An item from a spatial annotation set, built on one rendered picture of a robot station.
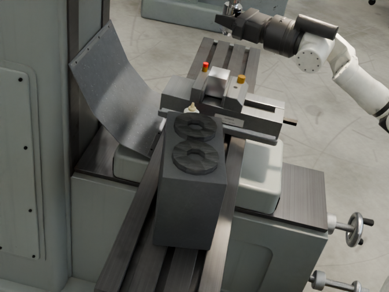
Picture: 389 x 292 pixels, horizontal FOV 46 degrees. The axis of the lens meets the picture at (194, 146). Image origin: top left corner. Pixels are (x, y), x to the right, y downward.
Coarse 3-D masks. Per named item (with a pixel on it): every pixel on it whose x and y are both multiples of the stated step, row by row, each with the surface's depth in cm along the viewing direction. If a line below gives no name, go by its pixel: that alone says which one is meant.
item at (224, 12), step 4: (224, 12) 114; (228, 12) 113; (232, 12) 112; (236, 12) 112; (240, 12) 113; (232, 16) 113; (236, 16) 113; (220, 28) 117; (224, 28) 115; (224, 32) 116; (228, 32) 116
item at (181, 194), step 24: (168, 120) 96; (192, 120) 96; (216, 120) 99; (168, 144) 89; (192, 144) 88; (216, 144) 92; (168, 168) 84; (192, 168) 83; (216, 168) 86; (168, 192) 84; (192, 192) 84; (216, 192) 84; (168, 216) 88; (192, 216) 88; (216, 216) 88; (168, 240) 92; (192, 240) 92
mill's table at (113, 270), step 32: (192, 64) 158; (224, 64) 167; (256, 64) 166; (160, 160) 114; (128, 224) 96; (224, 224) 100; (128, 256) 90; (160, 256) 91; (192, 256) 92; (224, 256) 93; (96, 288) 83; (128, 288) 87; (160, 288) 88; (192, 288) 89
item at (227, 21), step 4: (216, 16) 114; (220, 16) 113; (224, 16) 113; (228, 16) 113; (216, 20) 114; (220, 20) 114; (224, 20) 113; (228, 20) 113; (232, 20) 112; (220, 24) 114; (224, 24) 114; (228, 24) 113; (232, 24) 112; (228, 28) 114; (232, 28) 113
